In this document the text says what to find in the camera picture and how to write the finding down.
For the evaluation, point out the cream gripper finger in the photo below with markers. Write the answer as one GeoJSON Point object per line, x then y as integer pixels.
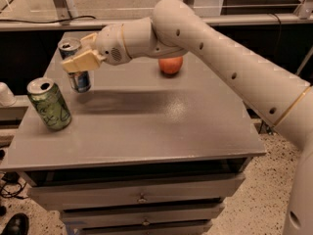
{"type": "Point", "coordinates": [88, 41]}
{"type": "Point", "coordinates": [88, 60]}

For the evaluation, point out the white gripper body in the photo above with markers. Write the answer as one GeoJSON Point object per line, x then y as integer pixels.
{"type": "Point", "coordinates": [109, 43]}

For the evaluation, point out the blue silver redbull can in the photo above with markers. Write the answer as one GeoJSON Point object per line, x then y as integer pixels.
{"type": "Point", "coordinates": [79, 81]}

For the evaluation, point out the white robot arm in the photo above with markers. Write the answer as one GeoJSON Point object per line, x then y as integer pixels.
{"type": "Point", "coordinates": [283, 100]}

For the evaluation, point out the green soda can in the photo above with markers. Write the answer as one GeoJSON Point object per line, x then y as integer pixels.
{"type": "Point", "coordinates": [45, 96]}

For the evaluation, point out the red apple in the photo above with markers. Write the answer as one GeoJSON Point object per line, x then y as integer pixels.
{"type": "Point", "coordinates": [170, 65]}

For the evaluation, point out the white paper cup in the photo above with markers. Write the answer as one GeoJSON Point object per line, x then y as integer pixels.
{"type": "Point", "coordinates": [7, 98]}

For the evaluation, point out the grey drawer cabinet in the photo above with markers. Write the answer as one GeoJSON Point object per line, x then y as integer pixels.
{"type": "Point", "coordinates": [183, 142]}

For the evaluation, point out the top drawer knob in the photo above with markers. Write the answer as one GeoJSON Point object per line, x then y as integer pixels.
{"type": "Point", "coordinates": [142, 199]}

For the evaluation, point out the drawer knob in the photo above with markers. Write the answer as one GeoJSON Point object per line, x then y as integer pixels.
{"type": "Point", "coordinates": [142, 199]}
{"type": "Point", "coordinates": [145, 222]}

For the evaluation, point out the black shoe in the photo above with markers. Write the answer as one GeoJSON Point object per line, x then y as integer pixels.
{"type": "Point", "coordinates": [17, 225]}

